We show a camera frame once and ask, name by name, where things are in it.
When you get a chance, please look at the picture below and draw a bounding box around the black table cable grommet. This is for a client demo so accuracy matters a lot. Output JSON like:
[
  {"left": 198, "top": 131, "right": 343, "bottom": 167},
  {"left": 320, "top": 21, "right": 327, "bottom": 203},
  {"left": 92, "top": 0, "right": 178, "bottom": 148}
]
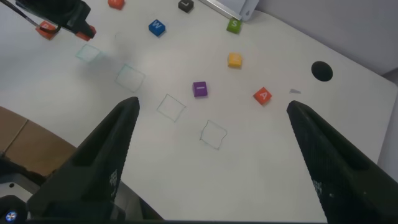
[{"left": 310, "top": 60, "right": 334, "bottom": 82}]

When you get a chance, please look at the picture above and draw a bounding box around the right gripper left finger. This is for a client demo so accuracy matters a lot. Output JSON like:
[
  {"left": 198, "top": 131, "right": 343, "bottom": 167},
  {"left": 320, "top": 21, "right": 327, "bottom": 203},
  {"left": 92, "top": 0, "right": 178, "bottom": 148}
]
[{"left": 26, "top": 96, "right": 141, "bottom": 220}]

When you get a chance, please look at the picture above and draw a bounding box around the green letter S block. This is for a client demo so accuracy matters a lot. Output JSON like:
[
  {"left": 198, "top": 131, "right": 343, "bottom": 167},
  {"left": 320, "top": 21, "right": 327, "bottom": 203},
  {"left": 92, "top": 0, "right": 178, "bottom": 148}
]
[{"left": 226, "top": 17, "right": 243, "bottom": 34}]

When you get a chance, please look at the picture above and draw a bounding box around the purple letter I block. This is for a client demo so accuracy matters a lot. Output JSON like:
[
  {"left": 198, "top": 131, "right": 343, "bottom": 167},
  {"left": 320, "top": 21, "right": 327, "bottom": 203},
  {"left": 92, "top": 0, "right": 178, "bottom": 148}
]
[{"left": 192, "top": 81, "right": 208, "bottom": 99}]

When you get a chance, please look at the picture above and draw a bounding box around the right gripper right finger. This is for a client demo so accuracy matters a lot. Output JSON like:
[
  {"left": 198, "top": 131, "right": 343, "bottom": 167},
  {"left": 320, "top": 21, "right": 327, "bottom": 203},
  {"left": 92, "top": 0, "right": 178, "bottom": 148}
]
[{"left": 285, "top": 100, "right": 398, "bottom": 224}]

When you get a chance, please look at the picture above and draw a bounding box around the blue letter W block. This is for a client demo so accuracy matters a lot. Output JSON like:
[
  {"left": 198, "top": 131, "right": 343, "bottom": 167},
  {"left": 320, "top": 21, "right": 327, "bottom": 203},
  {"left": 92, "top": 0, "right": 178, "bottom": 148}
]
[{"left": 148, "top": 19, "right": 167, "bottom": 37}]

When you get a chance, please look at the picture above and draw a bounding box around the orange letter R block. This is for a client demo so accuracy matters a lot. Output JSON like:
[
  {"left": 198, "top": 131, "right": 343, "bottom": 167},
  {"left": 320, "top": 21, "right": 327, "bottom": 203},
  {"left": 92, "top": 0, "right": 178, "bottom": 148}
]
[{"left": 107, "top": 0, "right": 126, "bottom": 11}]

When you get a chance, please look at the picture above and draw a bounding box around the orange letter B block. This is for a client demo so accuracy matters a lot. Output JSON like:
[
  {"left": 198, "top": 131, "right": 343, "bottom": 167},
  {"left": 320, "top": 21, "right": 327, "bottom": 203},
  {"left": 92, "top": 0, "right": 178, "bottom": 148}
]
[{"left": 35, "top": 20, "right": 60, "bottom": 40}]

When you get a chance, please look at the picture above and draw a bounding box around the yellow letter block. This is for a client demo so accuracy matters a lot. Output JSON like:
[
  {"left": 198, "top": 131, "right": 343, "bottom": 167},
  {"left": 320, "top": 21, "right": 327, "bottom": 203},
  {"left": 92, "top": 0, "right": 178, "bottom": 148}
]
[{"left": 227, "top": 52, "right": 243, "bottom": 69}]

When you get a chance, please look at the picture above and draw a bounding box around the orange letter A block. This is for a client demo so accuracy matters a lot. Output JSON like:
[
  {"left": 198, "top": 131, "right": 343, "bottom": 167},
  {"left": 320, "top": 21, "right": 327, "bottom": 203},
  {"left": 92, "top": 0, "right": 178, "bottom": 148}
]
[
  {"left": 252, "top": 86, "right": 273, "bottom": 106},
  {"left": 75, "top": 24, "right": 98, "bottom": 42}
]

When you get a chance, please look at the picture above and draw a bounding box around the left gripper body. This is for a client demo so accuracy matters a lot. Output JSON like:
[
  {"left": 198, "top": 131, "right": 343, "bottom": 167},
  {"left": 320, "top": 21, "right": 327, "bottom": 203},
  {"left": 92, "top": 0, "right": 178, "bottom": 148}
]
[{"left": 15, "top": 0, "right": 91, "bottom": 34}]

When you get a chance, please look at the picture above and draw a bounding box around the white BAAI sign board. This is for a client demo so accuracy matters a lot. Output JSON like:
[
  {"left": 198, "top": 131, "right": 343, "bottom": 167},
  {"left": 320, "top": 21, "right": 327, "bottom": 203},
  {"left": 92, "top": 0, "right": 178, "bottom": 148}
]
[{"left": 198, "top": 0, "right": 261, "bottom": 22}]

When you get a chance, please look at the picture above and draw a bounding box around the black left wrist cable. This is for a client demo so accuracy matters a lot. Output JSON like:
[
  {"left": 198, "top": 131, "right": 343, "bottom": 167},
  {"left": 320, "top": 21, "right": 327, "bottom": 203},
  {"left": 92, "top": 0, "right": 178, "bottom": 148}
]
[{"left": 0, "top": 0, "right": 62, "bottom": 35}]

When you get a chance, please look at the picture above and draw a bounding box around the black letter L block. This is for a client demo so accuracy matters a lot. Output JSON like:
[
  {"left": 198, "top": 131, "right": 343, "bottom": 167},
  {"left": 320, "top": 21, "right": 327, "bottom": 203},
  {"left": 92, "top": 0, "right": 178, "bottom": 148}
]
[{"left": 177, "top": 0, "right": 195, "bottom": 14}]

